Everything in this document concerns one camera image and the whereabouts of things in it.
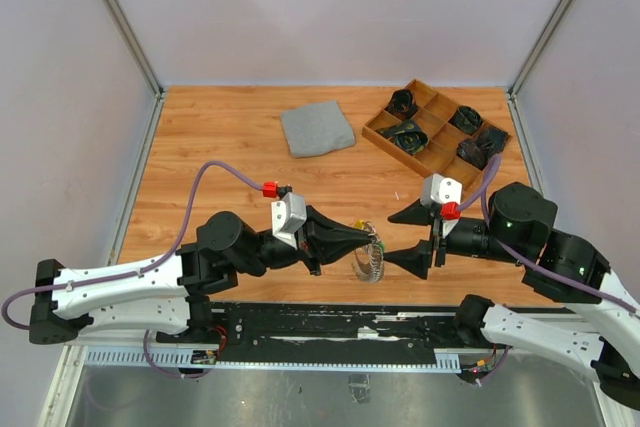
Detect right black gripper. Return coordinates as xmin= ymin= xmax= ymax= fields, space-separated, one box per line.
xmin=377 ymin=196 xmax=526 ymax=276

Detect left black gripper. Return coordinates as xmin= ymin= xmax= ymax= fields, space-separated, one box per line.
xmin=235 ymin=204 xmax=373 ymax=275

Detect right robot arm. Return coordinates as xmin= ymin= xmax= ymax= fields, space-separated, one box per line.
xmin=385 ymin=177 xmax=639 ymax=410

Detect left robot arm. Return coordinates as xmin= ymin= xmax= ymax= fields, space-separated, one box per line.
xmin=28 ymin=201 xmax=373 ymax=345

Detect rolled dark tie centre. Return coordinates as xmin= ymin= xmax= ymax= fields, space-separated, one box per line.
xmin=376 ymin=120 xmax=429 ymax=156

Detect rolled dark tie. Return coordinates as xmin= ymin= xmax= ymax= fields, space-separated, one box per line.
xmin=456 ymin=127 xmax=509 ymax=170
xmin=449 ymin=105 xmax=483 ymax=136
xmin=385 ymin=89 xmax=418 ymax=121
xmin=376 ymin=120 xmax=429 ymax=156

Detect rolled dark tie lower right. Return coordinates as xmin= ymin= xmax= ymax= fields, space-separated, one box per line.
xmin=456 ymin=127 xmax=509 ymax=170

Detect wooden compartment tray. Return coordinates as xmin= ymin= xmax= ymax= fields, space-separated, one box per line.
xmin=361 ymin=79 xmax=518 ymax=196

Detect folded grey cloth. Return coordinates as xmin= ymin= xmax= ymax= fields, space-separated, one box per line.
xmin=280 ymin=100 xmax=356 ymax=158

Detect rolled dark tie top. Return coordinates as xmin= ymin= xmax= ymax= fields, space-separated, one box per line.
xmin=385 ymin=89 xmax=418 ymax=121

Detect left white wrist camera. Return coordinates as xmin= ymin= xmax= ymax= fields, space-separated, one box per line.
xmin=271 ymin=192 xmax=307 ymax=247

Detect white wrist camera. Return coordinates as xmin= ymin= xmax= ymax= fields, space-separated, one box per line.
xmin=420 ymin=173 xmax=462 ymax=238
xmin=271 ymin=192 xmax=307 ymax=247

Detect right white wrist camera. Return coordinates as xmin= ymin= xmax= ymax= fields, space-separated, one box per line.
xmin=420 ymin=173 xmax=462 ymax=238

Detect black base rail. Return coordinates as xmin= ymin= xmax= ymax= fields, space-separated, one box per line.
xmin=152 ymin=301 xmax=492 ymax=366

